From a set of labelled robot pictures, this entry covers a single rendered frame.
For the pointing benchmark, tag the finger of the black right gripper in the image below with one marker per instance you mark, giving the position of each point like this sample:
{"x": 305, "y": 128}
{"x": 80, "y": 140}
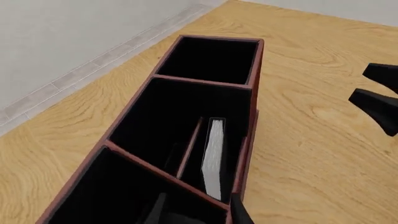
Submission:
{"x": 377, "y": 110}
{"x": 384, "y": 78}

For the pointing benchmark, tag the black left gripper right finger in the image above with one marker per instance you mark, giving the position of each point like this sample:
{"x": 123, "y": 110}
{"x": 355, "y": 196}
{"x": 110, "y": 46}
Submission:
{"x": 238, "y": 213}

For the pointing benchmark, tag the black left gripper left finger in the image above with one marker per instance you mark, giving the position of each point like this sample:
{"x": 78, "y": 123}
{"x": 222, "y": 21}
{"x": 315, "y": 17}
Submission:
{"x": 157, "y": 213}

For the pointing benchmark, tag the black book with white pages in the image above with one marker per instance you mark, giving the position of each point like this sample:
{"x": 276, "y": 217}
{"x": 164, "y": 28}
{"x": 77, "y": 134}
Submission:
{"x": 214, "y": 158}

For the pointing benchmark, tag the red-brown desk caddy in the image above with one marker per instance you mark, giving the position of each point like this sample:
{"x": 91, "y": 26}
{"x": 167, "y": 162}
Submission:
{"x": 146, "y": 121}

